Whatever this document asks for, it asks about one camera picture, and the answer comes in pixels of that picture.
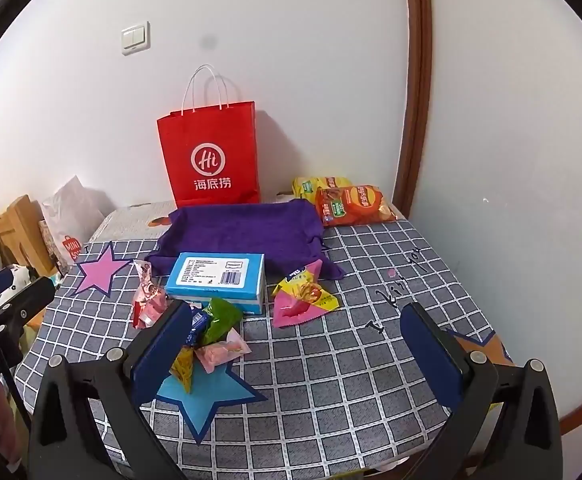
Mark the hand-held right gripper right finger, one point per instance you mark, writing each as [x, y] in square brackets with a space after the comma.
[433, 355]

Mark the purple cloth tray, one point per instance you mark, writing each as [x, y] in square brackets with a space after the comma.
[241, 230]

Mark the blue snack packet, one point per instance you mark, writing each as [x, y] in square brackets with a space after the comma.
[197, 325]

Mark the white spotted cloth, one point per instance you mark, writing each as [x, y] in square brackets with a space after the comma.
[17, 274]

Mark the yellow chip bag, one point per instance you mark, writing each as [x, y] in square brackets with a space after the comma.
[306, 187]

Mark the pink yellow snack packet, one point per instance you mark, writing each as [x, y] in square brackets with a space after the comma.
[301, 295]

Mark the clear pink snack packet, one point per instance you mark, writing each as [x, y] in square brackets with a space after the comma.
[143, 280]

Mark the white plastic bag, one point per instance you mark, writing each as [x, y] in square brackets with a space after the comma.
[71, 210]

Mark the blue cardboard box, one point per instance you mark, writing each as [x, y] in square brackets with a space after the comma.
[211, 272]

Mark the brown wooden door frame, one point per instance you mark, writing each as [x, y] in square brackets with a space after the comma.
[416, 85]

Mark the green snack packet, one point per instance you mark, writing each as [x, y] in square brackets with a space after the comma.
[221, 317]

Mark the white light switch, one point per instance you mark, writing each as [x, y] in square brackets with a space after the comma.
[135, 38]

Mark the red paper bag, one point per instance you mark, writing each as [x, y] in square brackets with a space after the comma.
[206, 140]

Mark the pale pink snack packet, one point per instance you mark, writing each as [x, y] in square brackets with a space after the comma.
[153, 312]

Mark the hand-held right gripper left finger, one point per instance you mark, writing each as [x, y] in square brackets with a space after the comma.
[163, 350]

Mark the white fruit print cloth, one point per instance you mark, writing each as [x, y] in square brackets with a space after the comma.
[126, 222]

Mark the grey checked cloth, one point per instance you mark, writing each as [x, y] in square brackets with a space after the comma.
[331, 385]

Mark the orange chip bag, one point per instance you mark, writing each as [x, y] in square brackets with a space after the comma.
[356, 207]

